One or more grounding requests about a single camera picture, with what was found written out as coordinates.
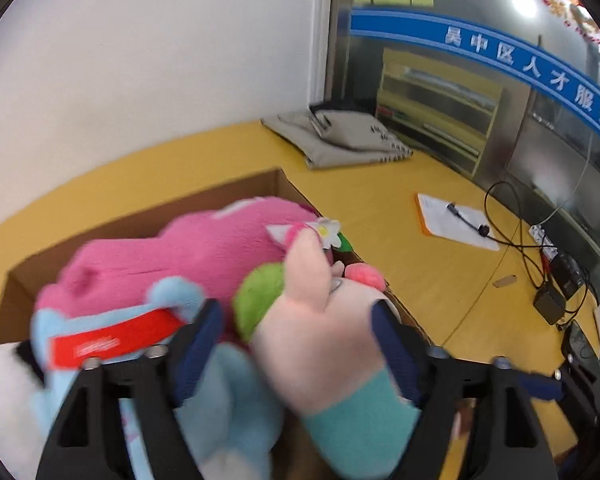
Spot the black box device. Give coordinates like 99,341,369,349
550,252,588,301

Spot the black long cable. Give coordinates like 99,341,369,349
484,180,600,321

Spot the pale pink teal plush toy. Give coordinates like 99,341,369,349
232,225,423,480

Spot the grey fabric bag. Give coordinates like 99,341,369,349
310,109,413,153
261,110,413,170

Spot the pink bear plush toy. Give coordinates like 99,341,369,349
35,196,353,361

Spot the white notepad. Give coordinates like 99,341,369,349
415,192,501,252

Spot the cardboard box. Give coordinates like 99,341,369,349
0,167,431,361

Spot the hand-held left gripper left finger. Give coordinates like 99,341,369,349
35,297,226,480

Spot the white plush toy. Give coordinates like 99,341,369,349
0,340,48,480

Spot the white power strip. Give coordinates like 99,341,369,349
528,224,561,261

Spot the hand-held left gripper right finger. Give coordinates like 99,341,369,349
370,299,561,480

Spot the light blue plush toy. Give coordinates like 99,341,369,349
30,275,286,480

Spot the blue glass banner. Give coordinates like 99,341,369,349
350,7,600,146

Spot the black power adapter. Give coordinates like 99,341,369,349
532,282,567,326

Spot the black short cable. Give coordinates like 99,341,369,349
446,202,491,237

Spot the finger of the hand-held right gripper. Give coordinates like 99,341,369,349
519,370,567,403

